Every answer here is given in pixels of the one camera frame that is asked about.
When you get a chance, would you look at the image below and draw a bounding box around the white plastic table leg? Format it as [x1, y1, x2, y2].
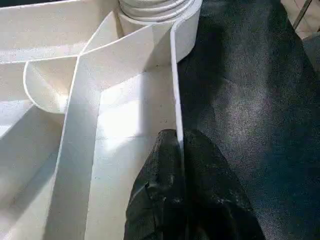
[117, 0, 202, 26]

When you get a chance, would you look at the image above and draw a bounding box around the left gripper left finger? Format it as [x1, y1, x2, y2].
[123, 128, 188, 240]

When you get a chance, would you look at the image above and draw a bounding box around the white plastic table top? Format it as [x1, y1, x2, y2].
[0, 0, 203, 240]

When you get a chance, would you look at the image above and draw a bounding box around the black stand leg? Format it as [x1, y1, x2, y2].
[292, 0, 309, 28]

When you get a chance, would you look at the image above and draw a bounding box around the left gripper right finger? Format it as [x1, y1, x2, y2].
[183, 129, 266, 240]

